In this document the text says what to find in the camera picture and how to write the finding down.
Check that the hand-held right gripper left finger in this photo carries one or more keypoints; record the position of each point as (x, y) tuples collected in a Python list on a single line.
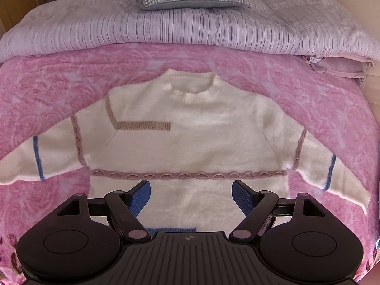
[(139, 196)]

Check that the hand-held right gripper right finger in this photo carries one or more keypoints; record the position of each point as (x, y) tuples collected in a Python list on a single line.
[(243, 196)]

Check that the white knit sweater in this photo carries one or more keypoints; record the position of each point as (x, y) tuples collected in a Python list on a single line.
[(190, 136)]

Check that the light blue garment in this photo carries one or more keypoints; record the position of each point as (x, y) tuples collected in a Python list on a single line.
[(378, 243)]

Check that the pink floral blanket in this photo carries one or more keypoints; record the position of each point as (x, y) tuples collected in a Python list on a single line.
[(44, 89)]

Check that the mauve pillow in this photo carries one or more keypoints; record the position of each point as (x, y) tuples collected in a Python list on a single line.
[(338, 69)]

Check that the cream quilted headboard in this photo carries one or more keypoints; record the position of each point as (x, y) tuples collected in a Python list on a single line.
[(373, 86)]

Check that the striped lilac duvet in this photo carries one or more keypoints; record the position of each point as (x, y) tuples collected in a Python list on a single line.
[(178, 26)]

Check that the brown wooden door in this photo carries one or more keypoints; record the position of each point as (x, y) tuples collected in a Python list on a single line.
[(17, 3)]

